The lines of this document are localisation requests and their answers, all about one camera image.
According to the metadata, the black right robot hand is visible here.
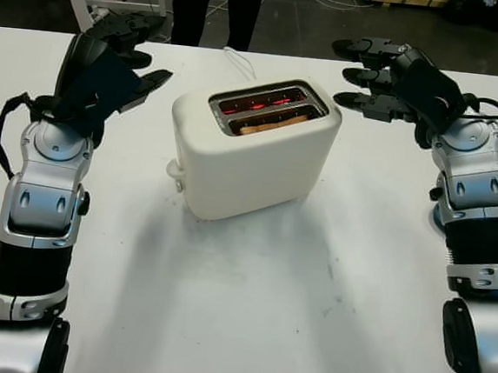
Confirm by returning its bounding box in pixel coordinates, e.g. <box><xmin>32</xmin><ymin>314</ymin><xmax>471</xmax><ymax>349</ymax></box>
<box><xmin>323</xmin><ymin>33</ymin><xmax>472</xmax><ymax>154</ymax></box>

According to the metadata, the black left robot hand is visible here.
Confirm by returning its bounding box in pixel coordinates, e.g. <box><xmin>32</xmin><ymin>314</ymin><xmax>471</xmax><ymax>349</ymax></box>
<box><xmin>30</xmin><ymin>3</ymin><xmax>179</xmax><ymax>154</ymax></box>

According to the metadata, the slice of toast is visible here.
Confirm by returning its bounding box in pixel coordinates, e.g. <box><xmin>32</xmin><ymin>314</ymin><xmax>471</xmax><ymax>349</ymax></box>
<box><xmin>238</xmin><ymin>109</ymin><xmax>311</xmax><ymax>141</ymax></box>

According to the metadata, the person in black trousers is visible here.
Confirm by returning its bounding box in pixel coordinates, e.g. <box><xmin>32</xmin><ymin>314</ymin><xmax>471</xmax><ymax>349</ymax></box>
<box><xmin>168</xmin><ymin>0</ymin><xmax>262</xmax><ymax>53</ymax></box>

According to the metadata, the cream two-slot toaster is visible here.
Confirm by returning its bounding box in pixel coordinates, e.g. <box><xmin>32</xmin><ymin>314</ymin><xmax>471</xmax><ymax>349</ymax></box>
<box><xmin>158</xmin><ymin>68</ymin><xmax>345</xmax><ymax>232</ymax></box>

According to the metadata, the black bag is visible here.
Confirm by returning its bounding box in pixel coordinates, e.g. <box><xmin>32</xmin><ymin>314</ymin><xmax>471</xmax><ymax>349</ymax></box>
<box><xmin>439</xmin><ymin>0</ymin><xmax>498</xmax><ymax>33</ymax></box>

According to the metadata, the blue plastic tray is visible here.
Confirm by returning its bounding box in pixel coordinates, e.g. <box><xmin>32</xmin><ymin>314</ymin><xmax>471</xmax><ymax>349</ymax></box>
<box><xmin>427</xmin><ymin>158</ymin><xmax>498</xmax><ymax>240</ymax></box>

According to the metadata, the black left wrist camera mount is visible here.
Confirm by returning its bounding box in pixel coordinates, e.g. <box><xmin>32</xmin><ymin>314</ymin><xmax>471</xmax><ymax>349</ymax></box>
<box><xmin>56</xmin><ymin>43</ymin><xmax>144</xmax><ymax>129</ymax></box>

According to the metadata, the white toaster power cord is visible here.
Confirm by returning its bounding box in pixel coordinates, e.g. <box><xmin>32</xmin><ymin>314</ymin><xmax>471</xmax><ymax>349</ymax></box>
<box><xmin>220</xmin><ymin>45</ymin><xmax>258</xmax><ymax>82</ymax></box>

